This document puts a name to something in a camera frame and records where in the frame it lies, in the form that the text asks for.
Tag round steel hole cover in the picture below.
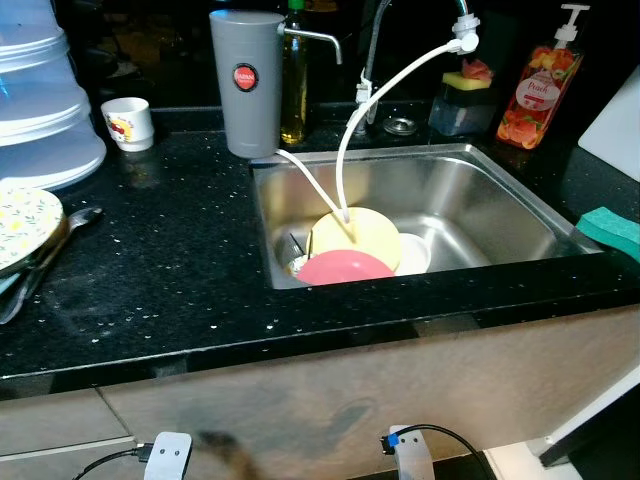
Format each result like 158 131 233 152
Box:
385 117 418 136

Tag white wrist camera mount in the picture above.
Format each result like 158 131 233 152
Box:
143 432 193 480
388 426 433 480

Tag chrome gooseneck faucet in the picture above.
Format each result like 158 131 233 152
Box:
357 0 481 126

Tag white cutting board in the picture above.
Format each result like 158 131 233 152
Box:
578 65 640 181

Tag short white hose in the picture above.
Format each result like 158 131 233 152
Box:
275 150 347 223

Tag peach soap pump bottle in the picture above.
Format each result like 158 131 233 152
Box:
496 4 591 151

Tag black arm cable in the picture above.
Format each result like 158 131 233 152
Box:
72 447 151 480
380 425 496 480

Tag small white bowl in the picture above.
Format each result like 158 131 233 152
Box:
395 233 433 276

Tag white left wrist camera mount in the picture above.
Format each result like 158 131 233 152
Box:
143 432 193 480

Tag yellow sponge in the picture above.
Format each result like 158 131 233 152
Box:
443 71 481 91

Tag stainless steel sink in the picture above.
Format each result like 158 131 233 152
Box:
250 143 606 291

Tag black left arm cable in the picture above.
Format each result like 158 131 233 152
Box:
72 447 151 480

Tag dark long-handled spoon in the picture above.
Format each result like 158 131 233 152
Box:
0 207 104 326

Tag grey water filter canister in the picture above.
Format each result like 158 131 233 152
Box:
209 9 343 159

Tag long white hose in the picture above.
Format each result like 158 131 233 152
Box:
336 38 471 223

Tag coral pink round plate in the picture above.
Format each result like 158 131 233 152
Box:
296 250 396 286

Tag narrow tan cabinet door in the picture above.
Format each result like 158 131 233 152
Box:
475 305 640 469

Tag clear sponge holder box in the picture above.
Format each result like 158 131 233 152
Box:
428 60 498 137

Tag oil bottle with green cap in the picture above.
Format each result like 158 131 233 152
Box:
278 0 311 146

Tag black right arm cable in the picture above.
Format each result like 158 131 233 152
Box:
380 425 496 480

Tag white floral plate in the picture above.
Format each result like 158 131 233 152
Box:
285 255 311 281
0 185 66 273

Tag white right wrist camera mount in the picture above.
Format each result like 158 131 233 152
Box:
388 426 433 480

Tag white printed cup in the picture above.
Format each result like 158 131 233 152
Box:
101 97 156 153

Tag red scrub pad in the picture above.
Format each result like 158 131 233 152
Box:
462 58 496 83

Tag translucent white food cover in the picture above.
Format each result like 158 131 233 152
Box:
0 0 108 191

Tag green sponge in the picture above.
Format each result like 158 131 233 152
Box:
575 207 640 263

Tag yellow round plate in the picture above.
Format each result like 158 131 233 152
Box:
308 207 403 271

